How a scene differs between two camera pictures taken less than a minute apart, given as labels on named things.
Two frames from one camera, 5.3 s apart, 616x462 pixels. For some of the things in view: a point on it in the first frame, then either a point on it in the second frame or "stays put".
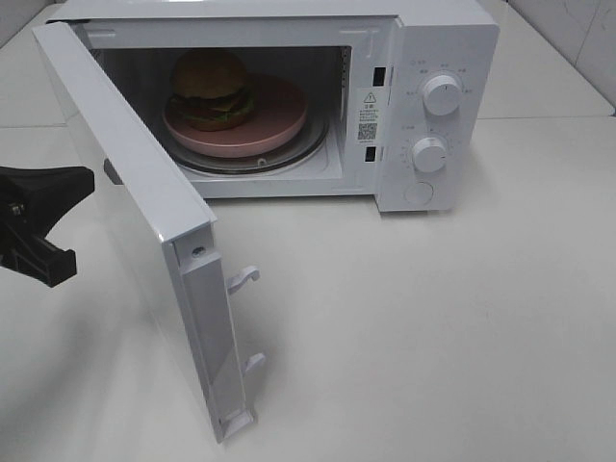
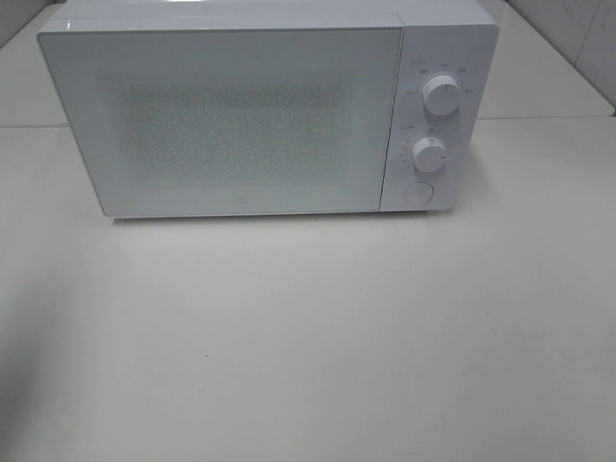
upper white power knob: [442, 95] stays put
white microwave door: [172, 236] to [253, 121]
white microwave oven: [384, 100] stays put
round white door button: [418, 193] stays put
